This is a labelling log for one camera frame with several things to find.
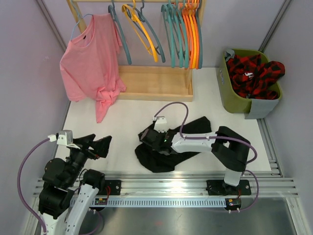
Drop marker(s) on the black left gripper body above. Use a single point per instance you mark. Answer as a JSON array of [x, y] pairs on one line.
[[90, 153]]

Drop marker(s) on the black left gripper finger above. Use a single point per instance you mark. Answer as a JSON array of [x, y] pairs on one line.
[[85, 142], [102, 146]]

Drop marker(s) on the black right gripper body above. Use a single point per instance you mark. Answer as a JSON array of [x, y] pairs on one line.
[[158, 149]]

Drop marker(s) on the red black plaid shirt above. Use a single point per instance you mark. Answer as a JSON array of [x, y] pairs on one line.
[[251, 78]]

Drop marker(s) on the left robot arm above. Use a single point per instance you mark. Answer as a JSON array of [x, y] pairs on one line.
[[68, 191]]

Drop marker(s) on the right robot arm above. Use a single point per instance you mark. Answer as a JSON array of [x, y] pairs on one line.
[[229, 148]]

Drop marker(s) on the pink t-shirt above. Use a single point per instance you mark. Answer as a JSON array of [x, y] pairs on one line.
[[89, 66]]

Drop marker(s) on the yellow plastic hanger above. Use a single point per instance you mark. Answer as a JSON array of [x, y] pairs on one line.
[[194, 27]]

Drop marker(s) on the orange plastic hanger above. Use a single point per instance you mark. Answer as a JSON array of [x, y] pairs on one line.
[[187, 37]]

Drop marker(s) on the green plastic basket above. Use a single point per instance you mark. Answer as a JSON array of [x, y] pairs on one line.
[[227, 80]]

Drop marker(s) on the aluminium corner profile left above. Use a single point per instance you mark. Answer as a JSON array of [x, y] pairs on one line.
[[51, 23]]

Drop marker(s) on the aluminium corner profile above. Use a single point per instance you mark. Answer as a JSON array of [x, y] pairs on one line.
[[275, 24], [51, 23]]

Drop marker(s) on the aluminium corner profile right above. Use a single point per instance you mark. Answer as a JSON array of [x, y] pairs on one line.
[[275, 24]]

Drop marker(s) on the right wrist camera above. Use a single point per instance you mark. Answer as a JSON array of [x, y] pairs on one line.
[[160, 124]]

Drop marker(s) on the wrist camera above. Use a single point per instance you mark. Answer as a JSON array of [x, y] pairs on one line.
[[63, 138], [160, 124]]

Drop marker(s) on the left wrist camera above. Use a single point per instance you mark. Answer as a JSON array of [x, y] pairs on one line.
[[63, 138]]

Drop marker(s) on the wooden rack frame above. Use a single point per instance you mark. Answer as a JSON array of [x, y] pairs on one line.
[[154, 83]]

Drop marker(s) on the white slotted cable duct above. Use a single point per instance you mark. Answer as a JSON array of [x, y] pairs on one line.
[[116, 202]]

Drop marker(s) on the light blue wire hanger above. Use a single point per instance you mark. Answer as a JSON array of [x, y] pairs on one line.
[[78, 16]]

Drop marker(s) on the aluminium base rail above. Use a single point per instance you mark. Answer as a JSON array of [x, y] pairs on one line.
[[175, 185]]

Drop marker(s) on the wooden clothes rail rod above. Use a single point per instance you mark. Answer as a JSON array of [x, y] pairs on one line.
[[131, 1]]

